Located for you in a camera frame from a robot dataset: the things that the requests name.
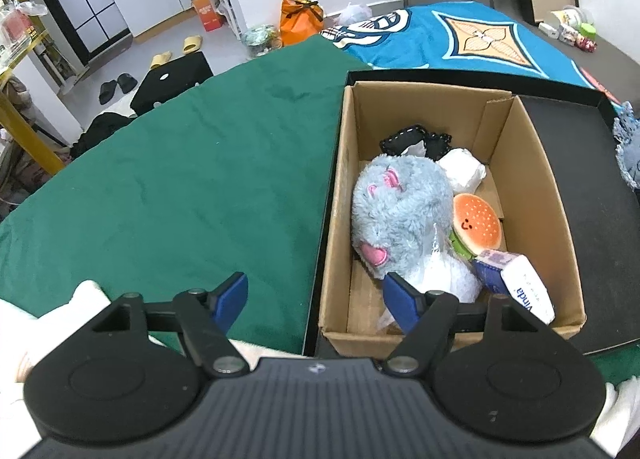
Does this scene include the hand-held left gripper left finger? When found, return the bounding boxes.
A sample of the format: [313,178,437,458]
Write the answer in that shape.
[92,271,250,374]

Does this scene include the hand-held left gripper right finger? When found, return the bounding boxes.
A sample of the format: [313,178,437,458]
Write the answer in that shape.
[382,271,543,374]

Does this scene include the clear bag of white filling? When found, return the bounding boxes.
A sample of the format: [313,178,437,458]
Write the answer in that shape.
[377,219,481,335]

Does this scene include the grey paw plush toy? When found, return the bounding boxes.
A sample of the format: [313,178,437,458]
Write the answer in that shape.
[351,155,457,274]

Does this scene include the burger plush toy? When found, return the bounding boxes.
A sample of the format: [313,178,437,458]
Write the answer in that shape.
[447,193,502,260]

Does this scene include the blue tissue pack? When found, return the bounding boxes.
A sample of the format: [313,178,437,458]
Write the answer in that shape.
[472,249,556,325]

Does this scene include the white packet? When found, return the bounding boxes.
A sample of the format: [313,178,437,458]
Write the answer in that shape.
[437,148,487,195]

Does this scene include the black and white cloth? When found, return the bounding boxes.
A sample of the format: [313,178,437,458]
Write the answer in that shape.
[379,125,453,162]

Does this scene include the brown cardboard box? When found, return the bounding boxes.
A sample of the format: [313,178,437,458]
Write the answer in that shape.
[317,80,587,352]

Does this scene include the black shallow tray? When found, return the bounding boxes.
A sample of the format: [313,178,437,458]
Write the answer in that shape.
[302,70,640,357]

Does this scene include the grey lace cloth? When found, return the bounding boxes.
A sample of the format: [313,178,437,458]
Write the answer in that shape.
[612,102,640,187]

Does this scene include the green bed sheet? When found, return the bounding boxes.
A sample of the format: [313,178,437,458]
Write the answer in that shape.
[0,35,640,385]

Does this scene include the white fluffy blanket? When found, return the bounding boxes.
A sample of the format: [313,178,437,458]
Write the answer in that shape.
[0,280,640,459]

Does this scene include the black cloth pile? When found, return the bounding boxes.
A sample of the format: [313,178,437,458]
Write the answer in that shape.
[70,112,136,160]

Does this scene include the black case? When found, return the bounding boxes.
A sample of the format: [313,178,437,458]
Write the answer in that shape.
[131,52,215,115]

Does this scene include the blue printed blanket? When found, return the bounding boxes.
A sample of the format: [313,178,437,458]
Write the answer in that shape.
[320,2,628,105]

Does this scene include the yellow legged table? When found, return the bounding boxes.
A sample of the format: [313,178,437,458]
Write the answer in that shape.
[0,0,66,175]

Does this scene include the clear bag with green items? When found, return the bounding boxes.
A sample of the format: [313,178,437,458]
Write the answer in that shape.
[241,23,281,57]

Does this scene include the orange cardboard box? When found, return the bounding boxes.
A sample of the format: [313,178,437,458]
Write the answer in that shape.
[191,0,226,32]

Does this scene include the orange bag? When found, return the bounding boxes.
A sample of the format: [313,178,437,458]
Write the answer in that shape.
[279,0,325,47]

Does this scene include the white plastic bag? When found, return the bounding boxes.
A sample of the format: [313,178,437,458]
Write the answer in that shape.
[339,2,373,26]

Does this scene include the grey bench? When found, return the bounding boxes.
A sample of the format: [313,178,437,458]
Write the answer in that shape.
[520,19,640,95]

